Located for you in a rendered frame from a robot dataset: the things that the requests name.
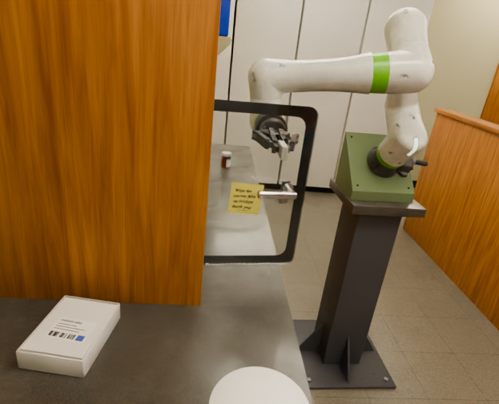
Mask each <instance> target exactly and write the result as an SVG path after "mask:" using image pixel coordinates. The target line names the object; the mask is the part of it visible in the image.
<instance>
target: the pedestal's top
mask: <svg viewBox="0 0 499 404"><path fill-rule="evenodd" d="M335 182H336V179H333V178H331V179H330V183H329V187H330V188H331V189H332V190H333V191H334V193H335V194H336V195H337V196H338V197H339V199H340V200H341V201H342V203H343V204H344V205H345V207H346V208H347V209H348V210H349V211H350V213H351V214H357V215H373V216H402V217H417V218H425V213H426V211H427V209H426V208H424V207H423V206H422V205H420V204H419V203H418V202H416V201H415V200H413V201H412V203H404V202H387V201H370V200H350V199H349V198H348V197H347V196H346V195H345V194H344V192H343V191H342V190H341V189H340V188H339V187H338V186H337V185H336V184H335Z"/></svg>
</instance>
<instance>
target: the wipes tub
mask: <svg viewBox="0 0 499 404"><path fill-rule="evenodd" d="M209 404H309V403H308V400H307V398H306V396H305V394H304V392H303V391H302V389H301V388H299V387H298V385H297V384H296V383H294V381H293V380H291V379H290V378H289V377H287V376H286V375H284V374H282V373H280V372H278V371H276V370H272V369H269V368H264V367H258V366H251V367H245V368H241V369H238V370H234V371H232V372H230V373H229V374H227V375H226V376H224V377H223V378H222V379H221V380H220V381H219V382H218V383H217V384H216V386H215V388H214V390H213V391H212V393H211V397H210V400H209Z"/></svg>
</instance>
